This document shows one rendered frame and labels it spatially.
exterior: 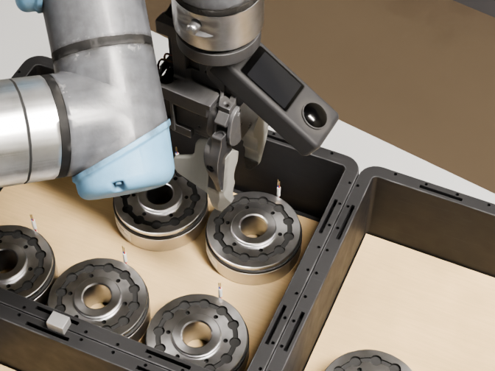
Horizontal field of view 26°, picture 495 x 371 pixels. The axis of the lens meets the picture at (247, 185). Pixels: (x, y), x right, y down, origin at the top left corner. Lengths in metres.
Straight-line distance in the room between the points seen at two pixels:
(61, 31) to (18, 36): 0.82
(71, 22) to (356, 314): 0.50
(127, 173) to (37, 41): 0.85
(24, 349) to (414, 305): 0.40
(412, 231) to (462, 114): 1.30
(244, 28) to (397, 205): 0.35
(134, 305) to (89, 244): 0.11
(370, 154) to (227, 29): 0.61
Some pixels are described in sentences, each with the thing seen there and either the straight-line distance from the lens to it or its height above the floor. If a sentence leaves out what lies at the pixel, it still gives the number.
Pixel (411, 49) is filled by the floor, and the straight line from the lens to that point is 2.57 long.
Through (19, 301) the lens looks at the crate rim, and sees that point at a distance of 1.04.
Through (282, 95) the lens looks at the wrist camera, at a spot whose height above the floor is 1.13.
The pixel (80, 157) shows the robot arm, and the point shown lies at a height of 1.21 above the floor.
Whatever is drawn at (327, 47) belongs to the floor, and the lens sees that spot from 2.55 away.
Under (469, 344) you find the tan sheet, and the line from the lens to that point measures 1.13.
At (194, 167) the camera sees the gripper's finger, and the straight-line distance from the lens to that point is 0.99.
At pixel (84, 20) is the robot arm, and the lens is 0.77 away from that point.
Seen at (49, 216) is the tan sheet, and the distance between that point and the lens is 1.21.
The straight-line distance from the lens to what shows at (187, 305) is 1.10.
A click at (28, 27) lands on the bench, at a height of 0.70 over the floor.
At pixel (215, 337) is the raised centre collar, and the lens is 1.07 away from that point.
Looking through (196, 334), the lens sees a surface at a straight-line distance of 1.10.
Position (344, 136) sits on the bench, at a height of 0.70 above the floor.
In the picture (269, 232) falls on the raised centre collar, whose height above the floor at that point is 0.87.
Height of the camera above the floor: 1.79
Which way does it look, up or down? 52 degrees down
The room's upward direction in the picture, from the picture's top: straight up
